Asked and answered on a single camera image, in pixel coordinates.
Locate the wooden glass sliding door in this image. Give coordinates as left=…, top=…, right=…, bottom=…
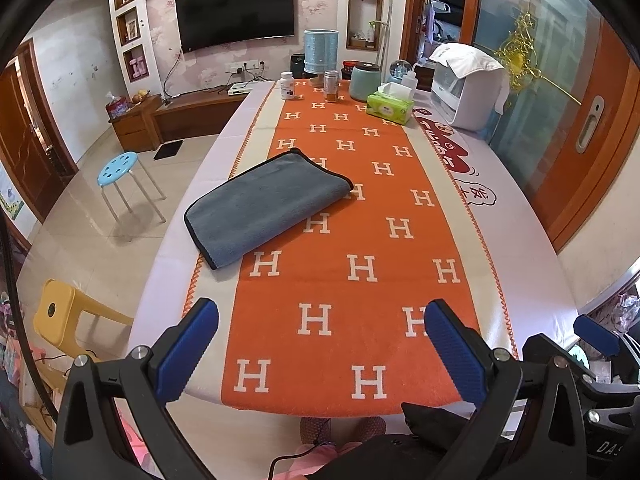
left=472, top=0, right=640, bottom=253

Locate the brown wooden door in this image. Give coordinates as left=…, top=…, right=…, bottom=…
left=0, top=39, right=81, bottom=198

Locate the teal pot with dark lid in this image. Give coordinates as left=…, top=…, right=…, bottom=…
left=348, top=62, right=385, bottom=103

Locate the clear plastic bag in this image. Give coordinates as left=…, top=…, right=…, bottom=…
left=587, top=284, right=640, bottom=341

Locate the green tissue pack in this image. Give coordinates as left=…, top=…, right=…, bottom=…
left=366, top=83, right=416, bottom=127

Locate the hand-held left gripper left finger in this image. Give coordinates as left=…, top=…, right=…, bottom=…
left=52, top=297, right=221, bottom=480

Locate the wall poster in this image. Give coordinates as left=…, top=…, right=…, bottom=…
left=0, top=164, right=26, bottom=222

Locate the gold hanging ornament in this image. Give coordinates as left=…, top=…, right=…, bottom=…
left=494, top=11, right=584, bottom=107

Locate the white countertop appliance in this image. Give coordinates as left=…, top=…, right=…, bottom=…
left=430, top=44, right=510, bottom=131

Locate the white wall niche shelf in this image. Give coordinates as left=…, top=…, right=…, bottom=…
left=107, top=0, right=152, bottom=84

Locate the white wall power strip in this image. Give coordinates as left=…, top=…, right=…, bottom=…
left=224, top=60, right=269, bottom=74

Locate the orange printed blanket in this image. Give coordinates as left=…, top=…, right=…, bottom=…
left=182, top=79, right=511, bottom=418

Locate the light blue round stool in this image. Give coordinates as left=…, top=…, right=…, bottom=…
left=97, top=151, right=169, bottom=225

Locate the silver door handle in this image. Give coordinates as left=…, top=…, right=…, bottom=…
left=574, top=95, right=605, bottom=155

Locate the red tissue box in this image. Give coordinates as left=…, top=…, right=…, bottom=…
left=104, top=92, right=130, bottom=120

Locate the wooden framed wall niche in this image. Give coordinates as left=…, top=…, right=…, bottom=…
left=347, top=0, right=385, bottom=52

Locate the white cloth cover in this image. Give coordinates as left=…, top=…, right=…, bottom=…
left=428, top=42, right=506, bottom=79

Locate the yellow plastic stool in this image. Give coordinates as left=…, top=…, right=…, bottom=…
left=32, top=278, right=136, bottom=362

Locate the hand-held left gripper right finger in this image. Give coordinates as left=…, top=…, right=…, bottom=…
left=424, top=299, right=524, bottom=480

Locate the black cable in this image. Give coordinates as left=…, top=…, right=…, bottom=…
left=270, top=441, right=327, bottom=480

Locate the white printed tablecloth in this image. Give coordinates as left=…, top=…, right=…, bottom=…
left=127, top=79, right=576, bottom=418

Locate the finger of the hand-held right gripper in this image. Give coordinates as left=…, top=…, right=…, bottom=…
left=574, top=313, right=640, bottom=377
left=522, top=334, right=601, bottom=461

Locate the black floor mat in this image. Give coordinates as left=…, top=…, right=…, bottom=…
left=152, top=140, right=185, bottom=162

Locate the black flat television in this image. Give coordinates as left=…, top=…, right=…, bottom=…
left=174, top=0, right=296, bottom=55

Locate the grey towel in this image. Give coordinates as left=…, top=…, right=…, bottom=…
left=184, top=147, right=355, bottom=271

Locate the wooden television cabinet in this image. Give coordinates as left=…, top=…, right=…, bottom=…
left=108, top=80, right=262, bottom=152

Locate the light blue cylindrical container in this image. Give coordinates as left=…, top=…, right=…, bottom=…
left=303, top=29, right=341, bottom=87

